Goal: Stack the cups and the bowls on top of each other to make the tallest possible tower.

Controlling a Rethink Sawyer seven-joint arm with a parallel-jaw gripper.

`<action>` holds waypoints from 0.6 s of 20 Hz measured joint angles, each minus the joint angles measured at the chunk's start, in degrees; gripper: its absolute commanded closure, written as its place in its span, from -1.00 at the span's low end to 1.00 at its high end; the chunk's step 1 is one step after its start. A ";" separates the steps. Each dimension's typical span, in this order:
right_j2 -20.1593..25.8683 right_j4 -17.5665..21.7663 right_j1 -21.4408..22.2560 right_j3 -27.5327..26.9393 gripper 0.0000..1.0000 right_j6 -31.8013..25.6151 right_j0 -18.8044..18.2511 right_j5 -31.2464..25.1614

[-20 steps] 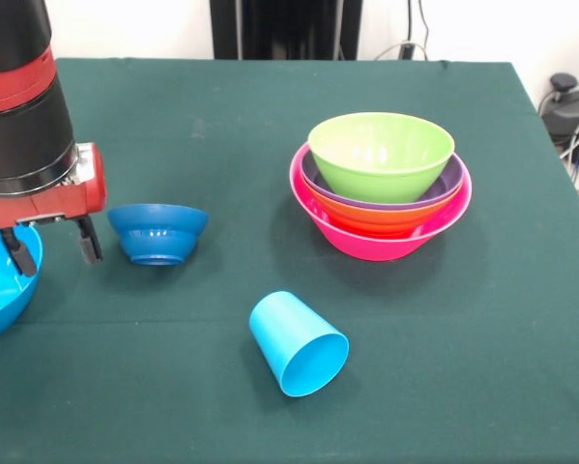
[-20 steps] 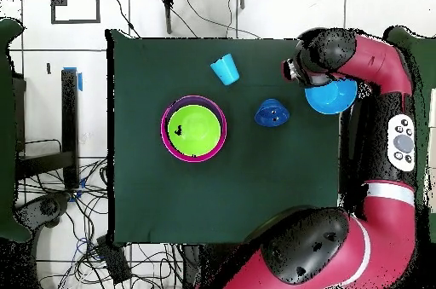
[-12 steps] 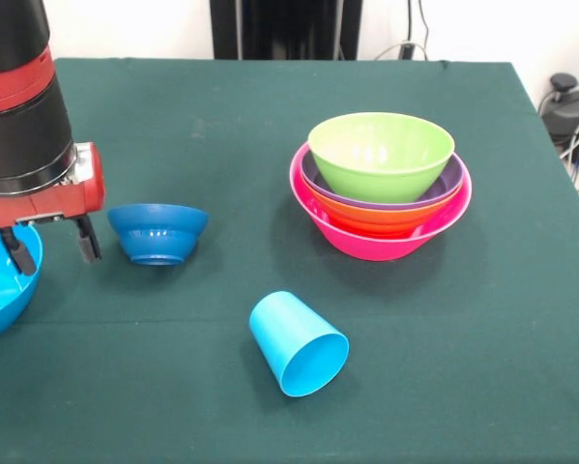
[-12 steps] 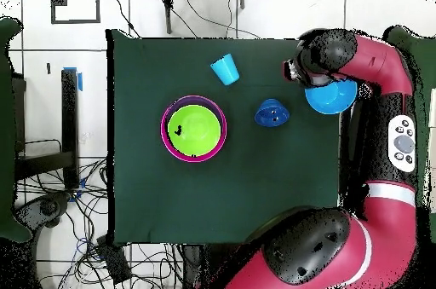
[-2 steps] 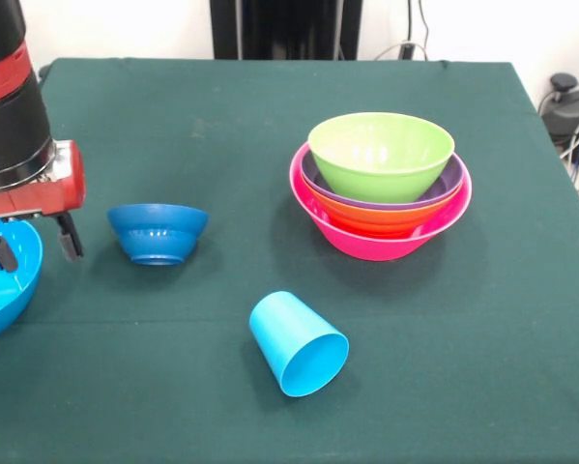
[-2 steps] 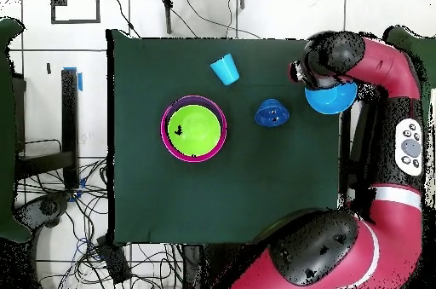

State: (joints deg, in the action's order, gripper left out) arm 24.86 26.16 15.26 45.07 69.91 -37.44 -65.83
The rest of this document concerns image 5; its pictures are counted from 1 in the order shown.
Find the purple bowl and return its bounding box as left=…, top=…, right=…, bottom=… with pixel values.
left=301, top=149, right=466, bottom=210

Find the dark green table cloth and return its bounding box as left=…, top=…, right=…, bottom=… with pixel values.
left=0, top=57, right=579, bottom=464

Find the light blue bowl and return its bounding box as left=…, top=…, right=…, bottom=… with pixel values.
left=0, top=219, right=44, bottom=342

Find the lime green bowl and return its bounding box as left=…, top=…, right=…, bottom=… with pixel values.
left=307, top=111, right=456, bottom=204

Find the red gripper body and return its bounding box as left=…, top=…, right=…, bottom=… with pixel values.
left=0, top=139, right=87, bottom=225

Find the pink bowl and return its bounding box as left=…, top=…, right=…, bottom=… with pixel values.
left=289, top=142, right=474, bottom=262

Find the light blue cup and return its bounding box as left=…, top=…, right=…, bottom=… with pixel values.
left=248, top=290, right=351, bottom=398

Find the small dark blue bowl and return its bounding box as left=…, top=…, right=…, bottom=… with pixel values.
left=106, top=203, right=210, bottom=267

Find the black hanging cable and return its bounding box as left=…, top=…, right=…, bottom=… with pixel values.
left=417, top=0, right=431, bottom=62

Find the large orange bowl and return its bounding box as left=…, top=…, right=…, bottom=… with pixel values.
left=302, top=179, right=466, bottom=239

